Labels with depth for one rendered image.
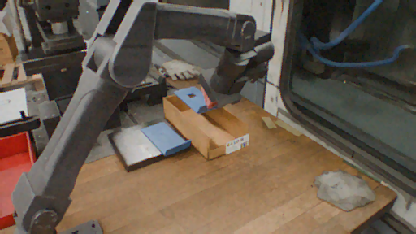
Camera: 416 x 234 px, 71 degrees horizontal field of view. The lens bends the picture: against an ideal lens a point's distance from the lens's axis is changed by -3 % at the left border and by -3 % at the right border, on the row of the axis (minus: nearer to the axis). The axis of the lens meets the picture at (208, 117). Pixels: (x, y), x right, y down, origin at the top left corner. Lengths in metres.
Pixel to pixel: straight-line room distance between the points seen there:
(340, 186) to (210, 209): 0.29
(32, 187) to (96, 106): 0.15
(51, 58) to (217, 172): 0.48
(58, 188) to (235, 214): 0.33
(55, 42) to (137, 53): 0.37
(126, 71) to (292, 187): 0.45
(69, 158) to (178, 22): 0.27
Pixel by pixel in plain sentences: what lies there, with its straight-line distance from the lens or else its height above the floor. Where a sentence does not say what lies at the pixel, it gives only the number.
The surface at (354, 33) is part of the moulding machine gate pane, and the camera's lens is 0.78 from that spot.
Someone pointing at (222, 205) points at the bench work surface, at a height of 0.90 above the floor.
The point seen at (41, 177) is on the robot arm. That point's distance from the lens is 0.50.
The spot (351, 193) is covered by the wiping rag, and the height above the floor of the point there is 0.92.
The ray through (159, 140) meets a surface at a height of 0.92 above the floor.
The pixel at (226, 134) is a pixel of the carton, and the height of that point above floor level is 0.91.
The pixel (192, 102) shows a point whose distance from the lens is 0.83.
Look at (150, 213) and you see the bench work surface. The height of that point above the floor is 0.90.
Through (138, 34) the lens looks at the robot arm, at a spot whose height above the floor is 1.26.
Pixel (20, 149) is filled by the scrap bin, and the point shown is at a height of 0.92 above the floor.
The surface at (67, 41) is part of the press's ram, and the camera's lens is 0.79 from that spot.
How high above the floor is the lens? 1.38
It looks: 31 degrees down
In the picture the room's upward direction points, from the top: straight up
